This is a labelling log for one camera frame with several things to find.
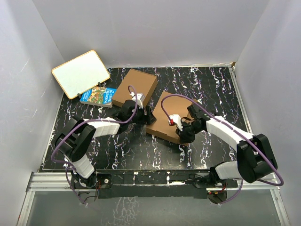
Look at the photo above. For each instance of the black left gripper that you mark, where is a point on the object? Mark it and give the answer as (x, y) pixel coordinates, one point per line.
(148, 119)

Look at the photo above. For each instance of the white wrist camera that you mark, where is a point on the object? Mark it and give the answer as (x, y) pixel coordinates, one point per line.
(175, 120)
(139, 98)

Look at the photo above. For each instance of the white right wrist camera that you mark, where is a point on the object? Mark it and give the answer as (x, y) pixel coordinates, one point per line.
(175, 120)

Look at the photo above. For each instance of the colourful blue book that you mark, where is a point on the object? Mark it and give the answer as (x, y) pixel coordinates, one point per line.
(98, 96)

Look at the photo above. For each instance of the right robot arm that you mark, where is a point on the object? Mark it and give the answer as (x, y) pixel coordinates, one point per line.
(255, 158)

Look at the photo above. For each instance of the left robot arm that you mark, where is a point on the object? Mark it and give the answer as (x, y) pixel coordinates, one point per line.
(76, 137)

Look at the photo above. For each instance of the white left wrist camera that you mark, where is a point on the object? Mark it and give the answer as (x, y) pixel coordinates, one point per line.
(139, 98)

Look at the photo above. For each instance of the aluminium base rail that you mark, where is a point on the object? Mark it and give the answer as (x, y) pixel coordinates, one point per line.
(149, 200)

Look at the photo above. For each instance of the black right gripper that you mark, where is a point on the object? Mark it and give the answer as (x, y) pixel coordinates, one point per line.
(184, 137)

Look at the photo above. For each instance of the yellow framed whiteboard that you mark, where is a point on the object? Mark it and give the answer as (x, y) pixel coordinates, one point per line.
(81, 74)

